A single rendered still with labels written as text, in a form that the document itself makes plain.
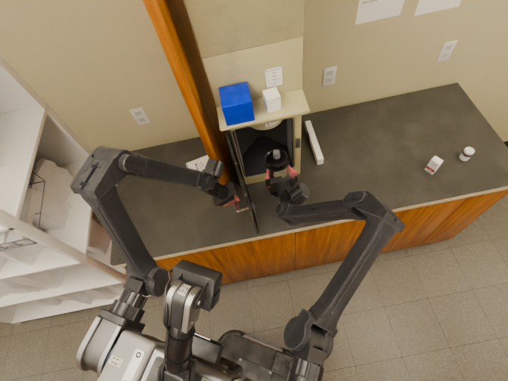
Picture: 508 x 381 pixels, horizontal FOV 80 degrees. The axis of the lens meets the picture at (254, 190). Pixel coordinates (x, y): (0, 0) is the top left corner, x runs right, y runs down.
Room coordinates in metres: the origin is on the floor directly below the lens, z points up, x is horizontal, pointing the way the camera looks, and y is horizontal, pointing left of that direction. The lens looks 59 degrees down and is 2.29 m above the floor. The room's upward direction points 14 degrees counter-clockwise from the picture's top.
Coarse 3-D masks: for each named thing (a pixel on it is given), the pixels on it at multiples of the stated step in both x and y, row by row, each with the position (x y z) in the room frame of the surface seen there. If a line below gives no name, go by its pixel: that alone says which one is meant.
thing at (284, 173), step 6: (282, 150) 0.77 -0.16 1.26; (288, 156) 0.73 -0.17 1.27; (288, 162) 0.70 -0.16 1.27; (270, 168) 0.69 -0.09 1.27; (276, 168) 0.68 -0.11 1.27; (282, 168) 0.68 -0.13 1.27; (288, 168) 0.71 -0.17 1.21; (270, 174) 0.70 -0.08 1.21; (276, 174) 0.68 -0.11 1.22; (282, 174) 0.68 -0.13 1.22; (288, 174) 0.70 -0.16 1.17; (276, 192) 0.68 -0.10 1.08
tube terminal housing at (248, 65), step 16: (256, 48) 0.84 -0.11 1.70; (272, 48) 0.84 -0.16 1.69; (288, 48) 0.84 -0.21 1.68; (208, 64) 0.85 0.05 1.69; (224, 64) 0.84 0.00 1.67; (240, 64) 0.84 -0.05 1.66; (256, 64) 0.84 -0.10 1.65; (272, 64) 0.84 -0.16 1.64; (288, 64) 0.84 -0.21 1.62; (224, 80) 0.85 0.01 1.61; (240, 80) 0.84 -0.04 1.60; (256, 80) 0.84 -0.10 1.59; (288, 80) 0.84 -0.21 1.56; (256, 96) 0.84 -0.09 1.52; (240, 128) 0.84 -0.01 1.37; (256, 176) 0.84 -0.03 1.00
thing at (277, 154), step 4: (272, 152) 0.76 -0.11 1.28; (276, 152) 0.73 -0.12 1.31; (280, 152) 0.75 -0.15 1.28; (284, 152) 0.75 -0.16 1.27; (268, 156) 0.74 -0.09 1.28; (272, 156) 0.73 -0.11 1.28; (276, 156) 0.72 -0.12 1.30; (280, 156) 0.72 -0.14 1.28; (284, 156) 0.72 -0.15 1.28; (268, 160) 0.72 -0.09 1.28; (272, 160) 0.72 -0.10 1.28; (276, 160) 0.71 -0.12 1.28; (280, 160) 0.71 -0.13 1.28; (284, 160) 0.70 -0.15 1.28; (268, 164) 0.71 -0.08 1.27; (272, 164) 0.70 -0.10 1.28; (276, 164) 0.69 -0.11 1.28; (280, 164) 0.69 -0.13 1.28; (284, 164) 0.69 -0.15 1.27
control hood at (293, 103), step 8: (280, 96) 0.82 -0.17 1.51; (288, 96) 0.81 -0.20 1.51; (296, 96) 0.80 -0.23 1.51; (304, 96) 0.80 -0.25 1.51; (256, 104) 0.81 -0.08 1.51; (264, 104) 0.80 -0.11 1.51; (288, 104) 0.77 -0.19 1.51; (296, 104) 0.76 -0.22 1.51; (304, 104) 0.75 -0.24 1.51; (256, 112) 0.77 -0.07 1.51; (264, 112) 0.76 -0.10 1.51; (272, 112) 0.76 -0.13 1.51; (280, 112) 0.75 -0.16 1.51; (288, 112) 0.74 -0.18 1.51; (296, 112) 0.73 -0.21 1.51; (304, 112) 0.72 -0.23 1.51; (224, 120) 0.77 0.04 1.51; (256, 120) 0.73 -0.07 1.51; (264, 120) 0.73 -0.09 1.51; (272, 120) 0.73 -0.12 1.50; (224, 128) 0.74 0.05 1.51; (232, 128) 0.73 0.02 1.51
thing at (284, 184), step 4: (284, 180) 0.64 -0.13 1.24; (288, 180) 0.64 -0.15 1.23; (292, 180) 0.63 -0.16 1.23; (272, 184) 0.64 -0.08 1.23; (276, 184) 0.64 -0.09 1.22; (280, 184) 0.62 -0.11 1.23; (284, 184) 0.62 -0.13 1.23; (288, 184) 0.62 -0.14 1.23; (292, 184) 0.63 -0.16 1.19; (272, 188) 0.63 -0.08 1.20; (276, 188) 0.63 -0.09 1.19; (280, 188) 0.61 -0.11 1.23; (284, 188) 0.60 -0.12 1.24; (288, 188) 0.60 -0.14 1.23; (280, 192) 0.59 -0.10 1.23; (288, 192) 0.58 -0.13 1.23
